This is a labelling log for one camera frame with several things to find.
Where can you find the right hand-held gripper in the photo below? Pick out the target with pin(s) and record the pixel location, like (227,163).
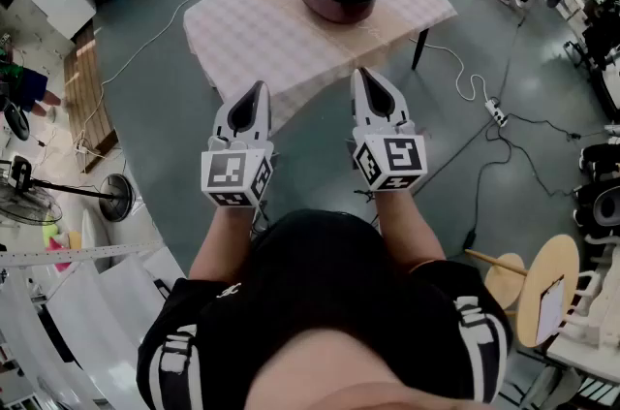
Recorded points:
(402,156)

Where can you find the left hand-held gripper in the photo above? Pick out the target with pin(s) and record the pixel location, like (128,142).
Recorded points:
(225,170)

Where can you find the person's left forearm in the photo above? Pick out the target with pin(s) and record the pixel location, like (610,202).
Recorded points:
(223,243)

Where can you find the person's right forearm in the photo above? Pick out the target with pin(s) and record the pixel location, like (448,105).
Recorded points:
(412,233)

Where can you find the black table leg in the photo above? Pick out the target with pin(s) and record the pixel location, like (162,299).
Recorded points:
(419,49)

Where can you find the table with checked cloth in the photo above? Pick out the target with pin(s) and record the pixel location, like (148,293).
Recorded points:
(252,35)

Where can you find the black standing fan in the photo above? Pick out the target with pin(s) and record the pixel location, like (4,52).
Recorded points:
(116,197)

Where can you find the wooden pallet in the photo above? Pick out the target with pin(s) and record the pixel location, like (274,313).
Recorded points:
(89,107)

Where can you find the person's black shirt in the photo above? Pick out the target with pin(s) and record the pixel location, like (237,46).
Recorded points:
(329,282)

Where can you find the white oval tub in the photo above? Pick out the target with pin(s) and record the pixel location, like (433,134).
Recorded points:
(72,238)

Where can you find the white cabinet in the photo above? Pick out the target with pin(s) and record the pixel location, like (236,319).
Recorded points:
(63,6)

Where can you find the black round stool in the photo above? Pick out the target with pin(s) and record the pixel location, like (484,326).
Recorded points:
(17,122)

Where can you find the round wooden side table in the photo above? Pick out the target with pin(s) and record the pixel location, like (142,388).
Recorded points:
(547,262)

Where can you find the white panels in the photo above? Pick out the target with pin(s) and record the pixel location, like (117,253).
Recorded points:
(97,301)

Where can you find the open black white appliance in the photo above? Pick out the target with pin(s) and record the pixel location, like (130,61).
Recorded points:
(605,204)

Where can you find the person's chin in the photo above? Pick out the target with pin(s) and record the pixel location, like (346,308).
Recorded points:
(339,374)

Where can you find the clipboard with paper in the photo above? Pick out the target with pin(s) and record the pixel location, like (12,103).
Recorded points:
(549,313)

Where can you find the white wooden furniture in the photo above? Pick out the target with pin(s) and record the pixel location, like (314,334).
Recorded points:
(600,301)

